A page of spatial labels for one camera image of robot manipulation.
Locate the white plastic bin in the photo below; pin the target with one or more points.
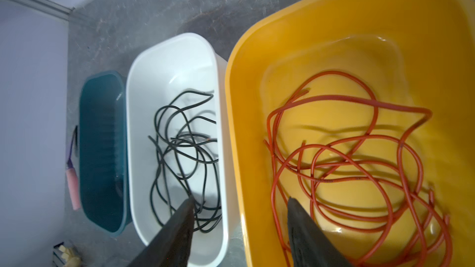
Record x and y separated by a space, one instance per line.
178 144

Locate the small wooden hand figure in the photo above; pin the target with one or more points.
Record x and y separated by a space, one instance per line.
65 257

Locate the purple pink hairbrush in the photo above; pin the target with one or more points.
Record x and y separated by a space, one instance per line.
71 175

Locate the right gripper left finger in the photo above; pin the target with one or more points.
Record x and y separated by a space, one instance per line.
171 246

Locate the yellow plastic bin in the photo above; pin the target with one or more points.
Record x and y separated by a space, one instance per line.
364 112

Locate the teal plastic bin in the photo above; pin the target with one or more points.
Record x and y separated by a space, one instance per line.
102 144

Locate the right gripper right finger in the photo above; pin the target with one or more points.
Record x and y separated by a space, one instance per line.
309 245

